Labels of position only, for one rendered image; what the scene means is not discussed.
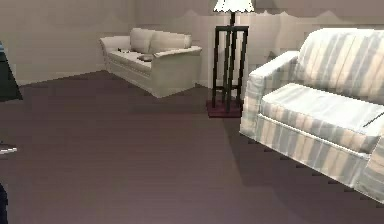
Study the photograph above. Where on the cream white sofa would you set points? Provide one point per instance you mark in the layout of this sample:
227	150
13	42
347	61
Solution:
166	66

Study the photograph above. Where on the black floor lamp white shade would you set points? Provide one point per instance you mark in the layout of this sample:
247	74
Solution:
230	66

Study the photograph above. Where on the grey cushion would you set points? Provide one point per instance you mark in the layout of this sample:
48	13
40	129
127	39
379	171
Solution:
145	58

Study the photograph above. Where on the striped white armchair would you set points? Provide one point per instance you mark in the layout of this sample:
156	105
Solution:
320	106

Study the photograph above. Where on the thin dark stick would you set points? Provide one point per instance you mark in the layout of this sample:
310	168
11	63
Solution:
373	120

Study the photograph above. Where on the dark green cabinet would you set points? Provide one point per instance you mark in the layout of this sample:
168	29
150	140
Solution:
6	80

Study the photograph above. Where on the white flat plate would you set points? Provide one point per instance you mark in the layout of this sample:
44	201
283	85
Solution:
6	150

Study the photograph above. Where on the dark blue object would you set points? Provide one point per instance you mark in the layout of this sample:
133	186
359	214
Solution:
2	201

